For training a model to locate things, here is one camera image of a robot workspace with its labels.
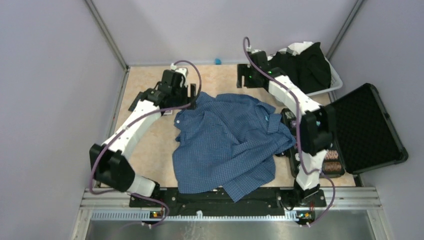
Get blue checkered long sleeve shirt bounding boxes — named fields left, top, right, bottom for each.
left=172, top=92, right=296, bottom=202

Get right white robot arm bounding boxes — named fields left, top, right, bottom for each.
left=237, top=46, right=336, bottom=206

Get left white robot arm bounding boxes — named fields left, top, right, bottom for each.
left=89, top=63, right=200, bottom=207

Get white garment in basket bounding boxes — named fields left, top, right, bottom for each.
left=277, top=41, right=314, bottom=56

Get black shirt in basket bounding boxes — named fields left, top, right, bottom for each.
left=269, top=42, right=332, bottom=95

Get white plastic laundry basket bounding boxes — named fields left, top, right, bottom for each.
left=261, top=46, right=344, bottom=98

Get black poker chip case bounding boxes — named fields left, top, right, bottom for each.
left=278, top=82, right=409, bottom=180

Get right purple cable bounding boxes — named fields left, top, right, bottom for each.
left=242, top=36, right=336, bottom=228

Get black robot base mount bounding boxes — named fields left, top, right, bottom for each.
left=129, top=187, right=327, bottom=218

